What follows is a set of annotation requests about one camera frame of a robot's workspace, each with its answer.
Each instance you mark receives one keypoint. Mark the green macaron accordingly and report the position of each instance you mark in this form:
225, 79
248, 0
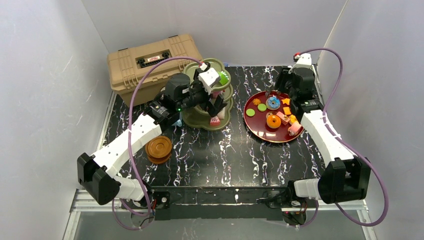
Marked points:
250, 112
262, 107

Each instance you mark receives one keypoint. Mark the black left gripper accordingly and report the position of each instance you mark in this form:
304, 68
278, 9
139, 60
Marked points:
205, 94

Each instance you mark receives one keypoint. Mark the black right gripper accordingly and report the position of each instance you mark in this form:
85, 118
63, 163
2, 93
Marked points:
284, 88

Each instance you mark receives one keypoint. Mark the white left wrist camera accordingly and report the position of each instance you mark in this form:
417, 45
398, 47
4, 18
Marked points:
208, 76

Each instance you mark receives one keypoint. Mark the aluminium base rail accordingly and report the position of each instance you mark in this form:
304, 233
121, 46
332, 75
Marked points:
190, 202

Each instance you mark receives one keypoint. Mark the orange glazed donut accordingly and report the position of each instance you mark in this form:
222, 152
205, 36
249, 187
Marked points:
273, 121

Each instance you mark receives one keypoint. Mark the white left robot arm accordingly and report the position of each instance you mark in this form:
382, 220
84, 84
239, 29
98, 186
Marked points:
97, 173

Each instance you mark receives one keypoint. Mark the pink sprinkled cake slice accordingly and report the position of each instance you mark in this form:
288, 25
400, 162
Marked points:
215, 121

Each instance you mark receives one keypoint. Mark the tan plastic toolbox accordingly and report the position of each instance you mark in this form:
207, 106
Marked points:
128, 66

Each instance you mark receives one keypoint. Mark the square yellow cracker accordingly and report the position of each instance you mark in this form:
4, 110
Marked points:
287, 110

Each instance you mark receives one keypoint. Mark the orange flower cookie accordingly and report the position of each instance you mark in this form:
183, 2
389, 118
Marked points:
256, 101

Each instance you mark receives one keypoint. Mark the green cube sweet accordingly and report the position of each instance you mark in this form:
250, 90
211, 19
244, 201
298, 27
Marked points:
224, 78

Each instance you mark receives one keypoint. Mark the fish shaped yellow cookie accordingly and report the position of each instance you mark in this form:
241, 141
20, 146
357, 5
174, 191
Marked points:
285, 101

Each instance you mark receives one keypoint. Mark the stacked brown wooden coasters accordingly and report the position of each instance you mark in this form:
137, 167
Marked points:
159, 150

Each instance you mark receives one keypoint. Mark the blue frosted donut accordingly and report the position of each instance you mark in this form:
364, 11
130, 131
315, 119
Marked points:
273, 103

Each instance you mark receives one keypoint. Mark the pink swirl roll cake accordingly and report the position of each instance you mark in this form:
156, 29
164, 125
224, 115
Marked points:
294, 129

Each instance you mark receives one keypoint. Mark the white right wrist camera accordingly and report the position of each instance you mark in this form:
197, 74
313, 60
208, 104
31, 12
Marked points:
302, 60

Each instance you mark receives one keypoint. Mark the white sugared cake piece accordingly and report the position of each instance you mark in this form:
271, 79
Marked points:
222, 114

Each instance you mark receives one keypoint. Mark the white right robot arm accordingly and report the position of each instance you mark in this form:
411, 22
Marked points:
346, 176

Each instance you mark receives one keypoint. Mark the green three-tier serving stand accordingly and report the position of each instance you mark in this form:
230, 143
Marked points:
198, 118

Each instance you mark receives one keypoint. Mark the red round lacquer tray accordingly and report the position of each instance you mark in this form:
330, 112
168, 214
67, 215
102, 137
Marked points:
258, 126

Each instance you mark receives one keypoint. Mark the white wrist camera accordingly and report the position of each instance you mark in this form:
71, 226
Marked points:
302, 60
208, 76

